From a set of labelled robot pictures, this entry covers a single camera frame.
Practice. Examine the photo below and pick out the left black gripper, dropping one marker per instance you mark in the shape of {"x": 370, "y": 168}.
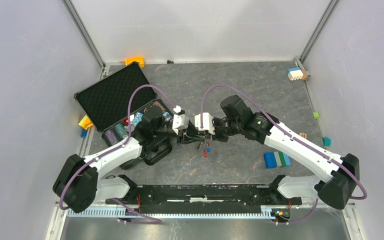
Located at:
{"x": 191, "y": 131}

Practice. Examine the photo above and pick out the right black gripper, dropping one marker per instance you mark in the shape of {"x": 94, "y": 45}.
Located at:
{"x": 217, "y": 137}

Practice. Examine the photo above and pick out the keyring with blue red tags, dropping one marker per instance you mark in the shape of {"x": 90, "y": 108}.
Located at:
{"x": 204, "y": 147}

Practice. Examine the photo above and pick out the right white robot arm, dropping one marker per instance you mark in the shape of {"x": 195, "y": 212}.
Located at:
{"x": 334, "y": 178}

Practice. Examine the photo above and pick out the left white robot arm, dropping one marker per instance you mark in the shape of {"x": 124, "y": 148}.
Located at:
{"x": 80, "y": 181}

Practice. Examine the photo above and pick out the blue green white brick stack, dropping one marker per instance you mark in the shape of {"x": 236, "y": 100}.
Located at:
{"x": 276, "y": 159}

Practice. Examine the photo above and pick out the black poker chip case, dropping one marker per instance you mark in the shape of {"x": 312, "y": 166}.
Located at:
{"x": 108, "y": 105}

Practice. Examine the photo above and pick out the orange toy brick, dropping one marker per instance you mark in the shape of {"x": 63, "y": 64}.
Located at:
{"x": 136, "y": 59}

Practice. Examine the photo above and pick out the wooden letter H cube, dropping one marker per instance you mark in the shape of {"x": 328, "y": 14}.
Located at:
{"x": 303, "y": 135}

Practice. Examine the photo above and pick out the yellow orange brick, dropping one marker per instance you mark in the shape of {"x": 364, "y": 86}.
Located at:
{"x": 85, "y": 122}

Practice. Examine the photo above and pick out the small blue block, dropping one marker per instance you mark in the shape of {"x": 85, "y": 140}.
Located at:
{"x": 84, "y": 133}

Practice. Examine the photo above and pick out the blue white brown brick stack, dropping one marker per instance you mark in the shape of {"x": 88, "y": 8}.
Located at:
{"x": 297, "y": 74}

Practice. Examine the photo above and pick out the teal cube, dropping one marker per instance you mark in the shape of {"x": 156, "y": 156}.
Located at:
{"x": 326, "y": 141}

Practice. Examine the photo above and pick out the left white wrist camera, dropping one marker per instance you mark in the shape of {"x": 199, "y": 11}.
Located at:
{"x": 180, "y": 120}

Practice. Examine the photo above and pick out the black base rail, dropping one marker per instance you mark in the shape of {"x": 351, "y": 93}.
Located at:
{"x": 203, "y": 198}

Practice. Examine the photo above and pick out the white slotted cable duct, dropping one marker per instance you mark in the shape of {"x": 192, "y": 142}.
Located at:
{"x": 118, "y": 211}

